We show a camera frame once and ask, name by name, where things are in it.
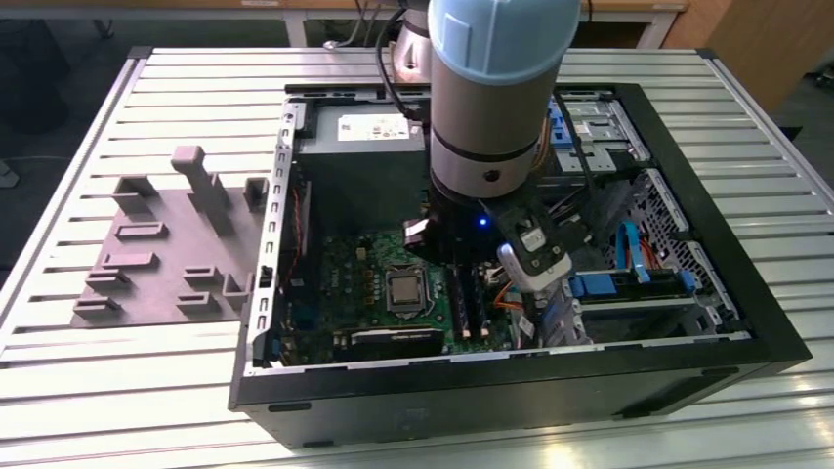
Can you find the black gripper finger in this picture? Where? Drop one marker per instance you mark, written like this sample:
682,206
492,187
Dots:
416,237

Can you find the dark RAM stick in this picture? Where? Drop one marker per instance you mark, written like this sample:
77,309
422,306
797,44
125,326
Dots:
463,303

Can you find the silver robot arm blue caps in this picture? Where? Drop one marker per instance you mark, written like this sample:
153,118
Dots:
488,122

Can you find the silver CPU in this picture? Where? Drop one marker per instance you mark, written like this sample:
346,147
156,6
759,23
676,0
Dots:
406,291

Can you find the green motherboard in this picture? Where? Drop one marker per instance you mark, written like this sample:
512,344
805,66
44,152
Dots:
346,254

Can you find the grey power supply unit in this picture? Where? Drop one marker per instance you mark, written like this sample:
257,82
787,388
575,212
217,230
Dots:
351,181

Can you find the black graphics card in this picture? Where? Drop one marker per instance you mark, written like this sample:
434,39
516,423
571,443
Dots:
391,344

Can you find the blue board connector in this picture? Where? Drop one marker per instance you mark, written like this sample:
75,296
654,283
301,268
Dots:
304,317

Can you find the hard disk in blue carrier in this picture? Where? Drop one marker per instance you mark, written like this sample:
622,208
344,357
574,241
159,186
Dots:
606,285

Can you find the blue plastic drive latch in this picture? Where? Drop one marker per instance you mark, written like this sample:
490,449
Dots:
560,132

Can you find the metal drive cage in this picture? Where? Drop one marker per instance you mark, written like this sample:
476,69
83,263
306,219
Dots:
606,161

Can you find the blue video port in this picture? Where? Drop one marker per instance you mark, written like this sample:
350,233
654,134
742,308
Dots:
273,349

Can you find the black open PC case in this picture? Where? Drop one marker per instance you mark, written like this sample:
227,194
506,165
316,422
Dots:
520,405

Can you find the grey purple parts rack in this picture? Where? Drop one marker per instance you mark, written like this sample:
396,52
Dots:
163,229

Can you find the wooden desk white legs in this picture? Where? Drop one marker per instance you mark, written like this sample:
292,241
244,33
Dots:
658,29

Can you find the wooden cabinet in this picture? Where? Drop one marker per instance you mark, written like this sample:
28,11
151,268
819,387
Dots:
749,39

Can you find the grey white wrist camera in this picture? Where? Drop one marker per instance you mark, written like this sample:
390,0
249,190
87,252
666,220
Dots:
531,278

